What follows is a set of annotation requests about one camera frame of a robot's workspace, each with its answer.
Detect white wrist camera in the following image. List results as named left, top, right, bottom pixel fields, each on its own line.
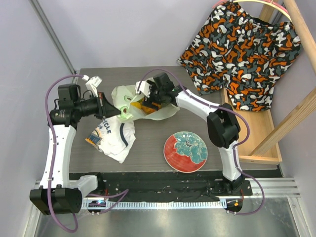
left=82, top=75, right=102, bottom=97
left=135, top=81, right=151, bottom=98

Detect wooden hoop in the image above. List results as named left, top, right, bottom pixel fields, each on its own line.
left=212, top=0, right=289, bottom=15

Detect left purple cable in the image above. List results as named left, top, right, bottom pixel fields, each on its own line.
left=44, top=74, right=129, bottom=233

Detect white printed t-shirt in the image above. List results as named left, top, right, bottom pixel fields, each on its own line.
left=85, top=117, right=136, bottom=163

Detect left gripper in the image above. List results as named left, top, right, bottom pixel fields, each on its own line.
left=74, top=92, right=121, bottom=119

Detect wooden tray frame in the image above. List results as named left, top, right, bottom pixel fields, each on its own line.
left=221, top=0, right=316, bottom=165

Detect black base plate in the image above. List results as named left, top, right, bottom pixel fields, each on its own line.
left=69, top=170, right=283, bottom=202

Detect perforated metal rail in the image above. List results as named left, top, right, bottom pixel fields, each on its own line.
left=81, top=198, right=227, bottom=210

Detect orange fake pineapple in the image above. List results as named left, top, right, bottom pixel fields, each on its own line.
left=131, top=101, right=161, bottom=114

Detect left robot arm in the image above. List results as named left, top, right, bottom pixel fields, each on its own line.
left=30, top=83, right=120, bottom=215

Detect camouflage patterned shorts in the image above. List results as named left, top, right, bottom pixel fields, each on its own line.
left=177, top=1, right=303, bottom=112

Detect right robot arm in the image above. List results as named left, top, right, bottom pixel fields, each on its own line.
left=135, top=73, right=244, bottom=195

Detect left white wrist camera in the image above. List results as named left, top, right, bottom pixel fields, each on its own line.
left=82, top=75, right=102, bottom=97

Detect red and teal plate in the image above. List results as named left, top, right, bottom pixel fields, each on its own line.
left=163, top=131, right=208, bottom=173

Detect light green plastic bag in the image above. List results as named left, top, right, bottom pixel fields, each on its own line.
left=112, top=78, right=179, bottom=122

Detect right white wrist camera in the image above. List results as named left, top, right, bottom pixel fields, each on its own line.
left=135, top=81, right=151, bottom=98

